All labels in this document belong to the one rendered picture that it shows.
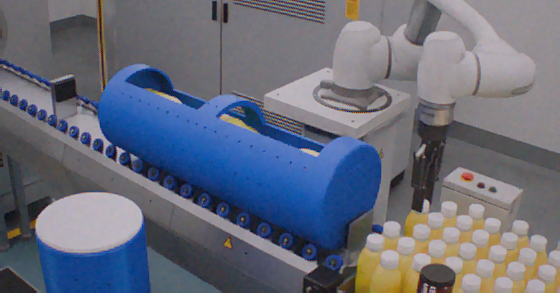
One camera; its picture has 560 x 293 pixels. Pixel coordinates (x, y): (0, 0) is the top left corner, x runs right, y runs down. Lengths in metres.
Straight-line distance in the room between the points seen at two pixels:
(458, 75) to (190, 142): 0.74
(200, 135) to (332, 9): 1.82
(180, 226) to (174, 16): 2.48
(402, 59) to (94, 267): 1.27
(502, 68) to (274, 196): 0.63
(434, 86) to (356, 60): 0.82
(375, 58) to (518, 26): 2.20
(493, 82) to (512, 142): 3.08
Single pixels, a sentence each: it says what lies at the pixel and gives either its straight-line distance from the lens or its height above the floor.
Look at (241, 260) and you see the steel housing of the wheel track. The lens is 1.83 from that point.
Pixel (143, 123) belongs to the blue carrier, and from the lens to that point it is 1.94.
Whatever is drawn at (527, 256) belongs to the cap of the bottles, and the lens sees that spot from 1.54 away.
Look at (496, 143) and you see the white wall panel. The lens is 4.63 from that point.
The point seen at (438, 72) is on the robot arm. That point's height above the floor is 1.46.
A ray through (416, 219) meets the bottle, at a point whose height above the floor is 1.06.
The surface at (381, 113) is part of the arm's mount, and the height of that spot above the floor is 1.04.
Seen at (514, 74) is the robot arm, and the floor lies 1.46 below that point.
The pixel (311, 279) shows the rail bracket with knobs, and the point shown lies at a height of 1.00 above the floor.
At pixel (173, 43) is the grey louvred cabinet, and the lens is 4.34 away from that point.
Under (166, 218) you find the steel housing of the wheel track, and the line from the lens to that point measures 2.01.
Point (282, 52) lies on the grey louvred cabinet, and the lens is 3.72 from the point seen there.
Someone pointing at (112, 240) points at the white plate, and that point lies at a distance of 1.60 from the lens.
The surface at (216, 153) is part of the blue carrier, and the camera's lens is 1.73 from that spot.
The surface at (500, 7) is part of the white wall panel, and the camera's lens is 4.40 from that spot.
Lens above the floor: 1.91
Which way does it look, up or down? 25 degrees down
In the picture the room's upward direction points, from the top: 2 degrees clockwise
